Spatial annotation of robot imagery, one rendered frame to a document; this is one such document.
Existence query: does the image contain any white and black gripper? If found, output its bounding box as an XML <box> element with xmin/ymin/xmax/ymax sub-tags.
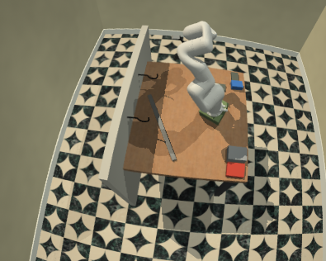
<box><xmin>172</xmin><ymin>53</ymin><xmax>179</xmax><ymax>60</ymax></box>

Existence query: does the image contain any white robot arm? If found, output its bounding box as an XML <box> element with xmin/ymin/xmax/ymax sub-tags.
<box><xmin>172</xmin><ymin>21</ymin><xmax>228</xmax><ymax>116</ymax></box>

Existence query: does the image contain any red block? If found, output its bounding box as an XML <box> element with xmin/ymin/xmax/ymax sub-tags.
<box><xmin>225</xmin><ymin>162</ymin><xmax>245</xmax><ymax>178</ymax></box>

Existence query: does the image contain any blue rectangular block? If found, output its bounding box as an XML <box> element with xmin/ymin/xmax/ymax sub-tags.
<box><xmin>230</xmin><ymin>80</ymin><xmax>243</xmax><ymax>90</ymax></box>

